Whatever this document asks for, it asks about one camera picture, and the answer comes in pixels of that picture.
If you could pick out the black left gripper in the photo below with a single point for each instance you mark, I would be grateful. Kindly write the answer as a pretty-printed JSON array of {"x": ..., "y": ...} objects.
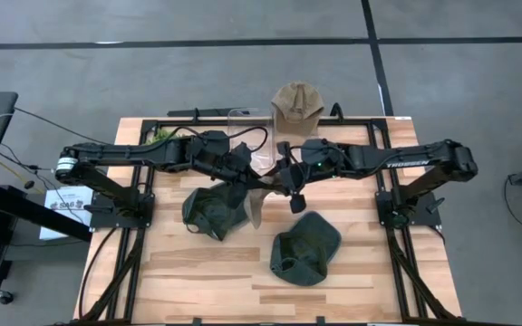
[{"x": 215, "y": 154}]

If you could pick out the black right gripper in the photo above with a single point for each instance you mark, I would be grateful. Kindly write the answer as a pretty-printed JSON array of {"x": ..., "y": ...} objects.
[{"x": 320, "y": 158}]

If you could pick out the beige baseball cap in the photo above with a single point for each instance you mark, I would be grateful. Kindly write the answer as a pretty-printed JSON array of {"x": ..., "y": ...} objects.
[
  {"x": 256, "y": 208},
  {"x": 297, "y": 104}
]

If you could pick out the dark green baseball cap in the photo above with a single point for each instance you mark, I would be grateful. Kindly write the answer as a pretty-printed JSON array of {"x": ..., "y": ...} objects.
[
  {"x": 211, "y": 213},
  {"x": 306, "y": 249}
]

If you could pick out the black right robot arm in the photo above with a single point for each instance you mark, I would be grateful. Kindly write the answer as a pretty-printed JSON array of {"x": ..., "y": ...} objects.
[{"x": 406, "y": 158}]

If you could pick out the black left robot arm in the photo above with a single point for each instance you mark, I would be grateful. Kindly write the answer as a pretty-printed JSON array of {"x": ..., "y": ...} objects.
[{"x": 120, "y": 151}]

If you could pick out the clear plastic hat stand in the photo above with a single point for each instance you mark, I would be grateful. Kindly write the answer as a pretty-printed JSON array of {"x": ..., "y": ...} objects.
[
  {"x": 243, "y": 118},
  {"x": 297, "y": 141}
]

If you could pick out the black arched hook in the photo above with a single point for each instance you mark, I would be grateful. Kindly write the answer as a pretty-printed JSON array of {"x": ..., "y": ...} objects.
[{"x": 337, "y": 105}]

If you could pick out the black bar clamp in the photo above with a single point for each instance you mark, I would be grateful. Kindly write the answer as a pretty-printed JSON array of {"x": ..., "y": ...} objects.
[{"x": 184, "y": 112}]

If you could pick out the green potted plant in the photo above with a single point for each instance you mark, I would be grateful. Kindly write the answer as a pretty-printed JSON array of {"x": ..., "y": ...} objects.
[{"x": 161, "y": 135}]

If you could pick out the white printed paper sheet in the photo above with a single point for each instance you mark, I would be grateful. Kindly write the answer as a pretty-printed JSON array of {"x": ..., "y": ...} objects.
[{"x": 70, "y": 194}]

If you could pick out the small black puck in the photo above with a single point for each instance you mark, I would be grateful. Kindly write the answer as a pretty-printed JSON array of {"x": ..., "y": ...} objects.
[{"x": 29, "y": 184}]

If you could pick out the black caster wheel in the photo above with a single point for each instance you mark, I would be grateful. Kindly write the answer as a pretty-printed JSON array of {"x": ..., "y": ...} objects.
[{"x": 5, "y": 297}]

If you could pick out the black aluminium table frame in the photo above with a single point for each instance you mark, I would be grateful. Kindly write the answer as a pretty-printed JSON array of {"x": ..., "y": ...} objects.
[{"x": 175, "y": 121}]

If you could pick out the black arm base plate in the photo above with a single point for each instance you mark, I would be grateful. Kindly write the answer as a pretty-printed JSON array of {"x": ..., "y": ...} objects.
[
  {"x": 424, "y": 213},
  {"x": 107, "y": 219}
]

